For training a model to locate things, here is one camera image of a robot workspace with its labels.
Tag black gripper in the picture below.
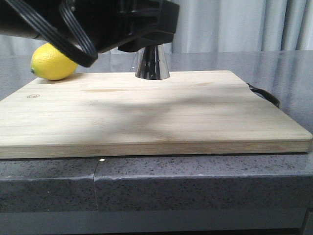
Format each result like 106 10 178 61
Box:
58 0 179 53

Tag steel double jigger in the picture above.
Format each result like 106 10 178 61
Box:
135 44 170 80

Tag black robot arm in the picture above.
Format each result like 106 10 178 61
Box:
0 0 179 53

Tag grey curtain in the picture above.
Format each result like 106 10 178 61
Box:
0 0 313 57

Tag yellow lemon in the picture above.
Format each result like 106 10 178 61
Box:
30 43 78 80

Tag wooden cutting board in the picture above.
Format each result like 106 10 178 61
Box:
0 70 313 159

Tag black ribbed cable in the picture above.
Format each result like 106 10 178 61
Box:
2 0 99 68

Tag black board handle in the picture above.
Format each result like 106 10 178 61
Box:
247 83 280 108

